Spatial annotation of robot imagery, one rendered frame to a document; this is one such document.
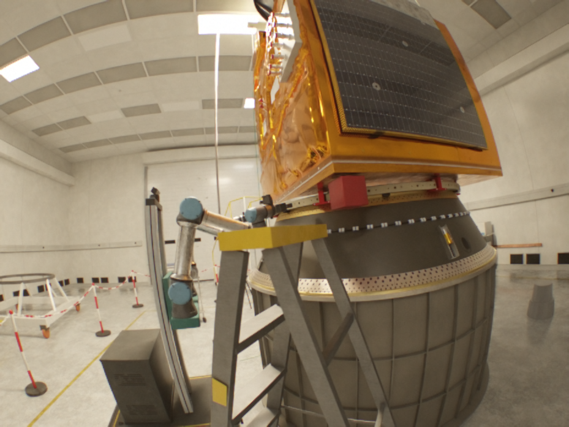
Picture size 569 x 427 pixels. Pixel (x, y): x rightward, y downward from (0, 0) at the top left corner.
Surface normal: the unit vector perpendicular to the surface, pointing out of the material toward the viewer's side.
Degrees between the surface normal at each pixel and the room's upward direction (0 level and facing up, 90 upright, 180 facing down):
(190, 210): 83
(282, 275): 87
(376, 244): 62
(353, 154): 90
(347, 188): 90
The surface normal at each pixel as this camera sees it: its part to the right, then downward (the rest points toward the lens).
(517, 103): -0.96, 0.07
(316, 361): -0.45, -0.07
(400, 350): -0.25, -0.06
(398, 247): -0.22, -0.52
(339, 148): 0.18, -0.04
